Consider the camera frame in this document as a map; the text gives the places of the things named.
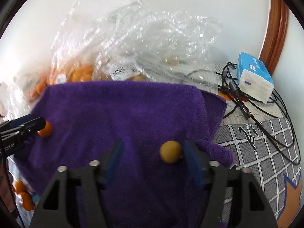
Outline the bag of small kumquats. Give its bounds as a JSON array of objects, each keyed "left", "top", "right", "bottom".
[{"left": 29, "top": 61, "right": 94, "bottom": 99}]

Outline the blue tissue pack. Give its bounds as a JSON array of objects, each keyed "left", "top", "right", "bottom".
[{"left": 237, "top": 52, "right": 274, "bottom": 104}]

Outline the small tan longan fruit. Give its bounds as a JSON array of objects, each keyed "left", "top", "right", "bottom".
[{"left": 159, "top": 141, "right": 183, "bottom": 164}]

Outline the clear bag of fruits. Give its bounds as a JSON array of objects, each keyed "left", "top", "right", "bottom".
[{"left": 1, "top": 74, "right": 48, "bottom": 121}]

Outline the orange tangerine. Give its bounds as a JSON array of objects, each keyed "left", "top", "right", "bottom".
[
  {"left": 19, "top": 192, "right": 35, "bottom": 211},
  {"left": 37, "top": 121, "right": 53, "bottom": 137},
  {"left": 14, "top": 180, "right": 26, "bottom": 195}
]

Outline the large clear plastic bag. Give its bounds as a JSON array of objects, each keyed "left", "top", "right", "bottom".
[{"left": 51, "top": 0, "right": 222, "bottom": 92}]

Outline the purple towel-covered tray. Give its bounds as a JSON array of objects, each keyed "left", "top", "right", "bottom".
[{"left": 14, "top": 81, "right": 233, "bottom": 227}]

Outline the brown wooden door frame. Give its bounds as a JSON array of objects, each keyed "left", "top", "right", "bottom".
[{"left": 259, "top": 0, "right": 289, "bottom": 75}]

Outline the black cable bundle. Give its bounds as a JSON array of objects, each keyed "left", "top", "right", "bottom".
[{"left": 187, "top": 62, "right": 301, "bottom": 166}]

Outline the grey checked tablecloth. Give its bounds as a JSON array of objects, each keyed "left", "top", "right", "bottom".
[{"left": 14, "top": 117, "right": 301, "bottom": 228}]

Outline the person's left hand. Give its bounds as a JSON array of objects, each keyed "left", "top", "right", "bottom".
[{"left": 0, "top": 164, "right": 15, "bottom": 212}]

